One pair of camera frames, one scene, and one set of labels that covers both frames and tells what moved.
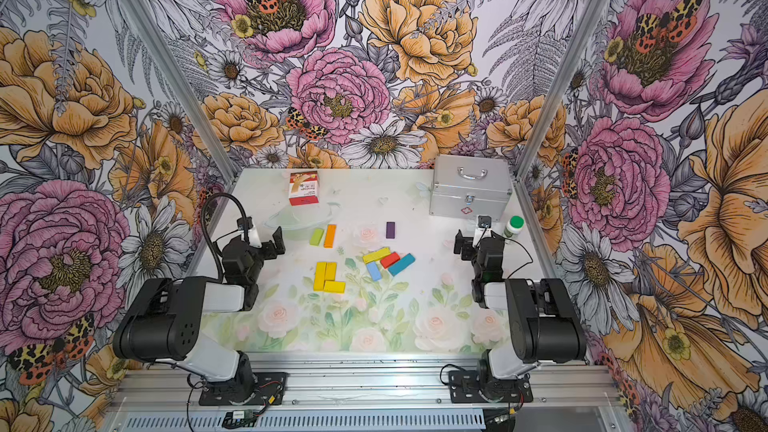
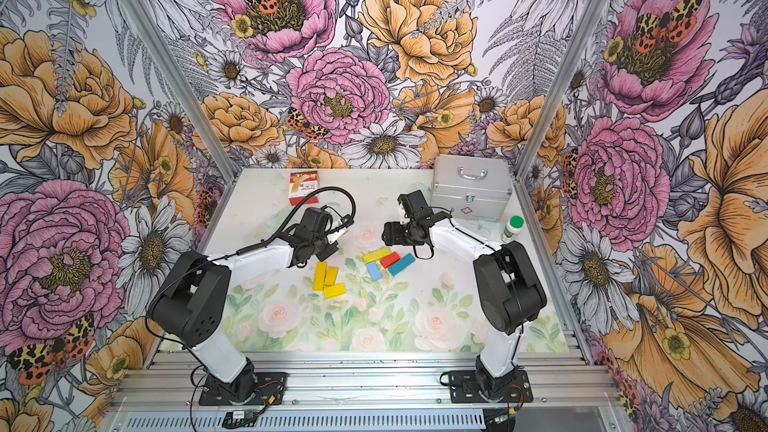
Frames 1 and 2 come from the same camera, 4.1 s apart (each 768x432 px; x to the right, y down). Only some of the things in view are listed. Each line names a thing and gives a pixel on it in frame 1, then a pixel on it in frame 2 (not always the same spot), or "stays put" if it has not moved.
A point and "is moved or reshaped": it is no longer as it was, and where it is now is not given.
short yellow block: (330, 271) stays put
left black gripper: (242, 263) to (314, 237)
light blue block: (374, 271) stays put
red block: (389, 260) stays put
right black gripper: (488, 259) to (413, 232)
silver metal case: (468, 186) stays put
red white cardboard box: (303, 188) stays put
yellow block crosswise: (338, 287) is moved or reshaped
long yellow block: (319, 276) stays put
